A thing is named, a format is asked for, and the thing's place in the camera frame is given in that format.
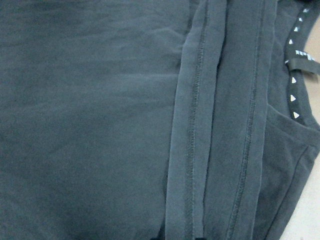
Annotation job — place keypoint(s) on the black graphic t-shirt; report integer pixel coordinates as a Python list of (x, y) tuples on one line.
[(154, 119)]

